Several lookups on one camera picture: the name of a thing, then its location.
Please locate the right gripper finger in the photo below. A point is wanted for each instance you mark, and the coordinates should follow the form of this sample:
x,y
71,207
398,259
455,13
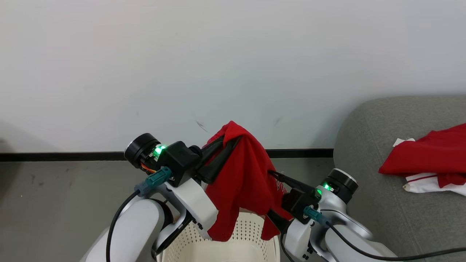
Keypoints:
x,y
293,182
280,222

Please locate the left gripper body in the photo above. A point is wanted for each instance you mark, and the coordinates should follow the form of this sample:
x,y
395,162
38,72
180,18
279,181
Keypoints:
x,y
142,150

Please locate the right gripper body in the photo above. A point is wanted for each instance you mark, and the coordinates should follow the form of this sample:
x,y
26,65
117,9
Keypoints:
x,y
342,183

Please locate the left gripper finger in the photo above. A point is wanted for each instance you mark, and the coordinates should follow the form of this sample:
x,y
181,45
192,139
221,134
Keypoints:
x,y
216,163
213,145

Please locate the red garment with waistband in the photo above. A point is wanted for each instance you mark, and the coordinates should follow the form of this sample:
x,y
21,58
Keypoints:
x,y
244,174

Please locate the red and white garment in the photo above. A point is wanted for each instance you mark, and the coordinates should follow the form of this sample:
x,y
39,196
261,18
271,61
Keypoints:
x,y
429,153

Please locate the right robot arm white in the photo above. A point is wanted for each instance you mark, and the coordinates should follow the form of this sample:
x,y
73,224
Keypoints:
x,y
346,240

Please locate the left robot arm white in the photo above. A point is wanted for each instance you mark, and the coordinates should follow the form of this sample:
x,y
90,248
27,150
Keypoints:
x,y
136,229

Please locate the white perforated laundry basket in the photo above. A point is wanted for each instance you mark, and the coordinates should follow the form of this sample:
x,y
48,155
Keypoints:
x,y
240,247

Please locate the grey fabric sofa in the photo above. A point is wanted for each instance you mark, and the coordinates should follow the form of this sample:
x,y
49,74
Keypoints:
x,y
393,225

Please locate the black baseboard strip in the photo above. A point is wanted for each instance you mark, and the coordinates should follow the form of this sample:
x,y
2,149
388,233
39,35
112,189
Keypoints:
x,y
54,157

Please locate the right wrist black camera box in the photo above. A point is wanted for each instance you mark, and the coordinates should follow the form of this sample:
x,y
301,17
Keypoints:
x,y
299,203

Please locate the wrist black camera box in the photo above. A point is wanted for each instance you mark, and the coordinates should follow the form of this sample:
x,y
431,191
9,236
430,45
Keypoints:
x,y
299,203
180,160

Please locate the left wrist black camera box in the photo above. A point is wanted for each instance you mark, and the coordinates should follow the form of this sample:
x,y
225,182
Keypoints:
x,y
180,160

